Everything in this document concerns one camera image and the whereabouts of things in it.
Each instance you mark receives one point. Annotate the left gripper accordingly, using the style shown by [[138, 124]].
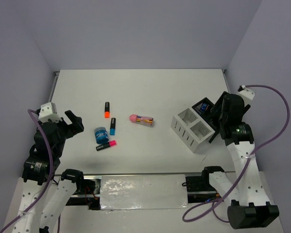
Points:
[[77, 125]]

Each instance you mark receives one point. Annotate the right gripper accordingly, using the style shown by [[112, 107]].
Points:
[[218, 111]]

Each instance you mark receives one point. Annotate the blue slime jar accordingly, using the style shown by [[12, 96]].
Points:
[[101, 135]]

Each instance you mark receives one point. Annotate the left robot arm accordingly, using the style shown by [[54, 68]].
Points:
[[36, 215]]

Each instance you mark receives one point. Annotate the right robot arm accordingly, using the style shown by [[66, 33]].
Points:
[[248, 204]]

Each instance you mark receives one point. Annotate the black tray container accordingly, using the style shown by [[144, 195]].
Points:
[[208, 115]]

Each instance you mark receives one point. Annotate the orange highlighter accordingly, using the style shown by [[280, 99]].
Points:
[[107, 110]]

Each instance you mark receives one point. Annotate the blue highlighter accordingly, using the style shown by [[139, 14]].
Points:
[[112, 126]]

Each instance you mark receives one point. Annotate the white compartment organizer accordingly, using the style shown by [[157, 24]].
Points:
[[192, 129]]

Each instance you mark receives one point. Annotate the pink highlighter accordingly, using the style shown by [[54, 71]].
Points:
[[106, 145]]

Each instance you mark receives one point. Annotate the pink-capped pen tube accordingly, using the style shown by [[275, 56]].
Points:
[[144, 120]]

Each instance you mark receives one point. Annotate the silver taped panel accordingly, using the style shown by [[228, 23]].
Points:
[[143, 192]]

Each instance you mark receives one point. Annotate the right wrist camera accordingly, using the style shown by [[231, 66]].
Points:
[[246, 93]]

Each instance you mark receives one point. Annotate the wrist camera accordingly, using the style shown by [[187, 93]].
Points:
[[246, 93], [48, 113]]

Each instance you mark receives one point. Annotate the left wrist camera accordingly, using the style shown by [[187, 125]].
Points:
[[48, 113]]

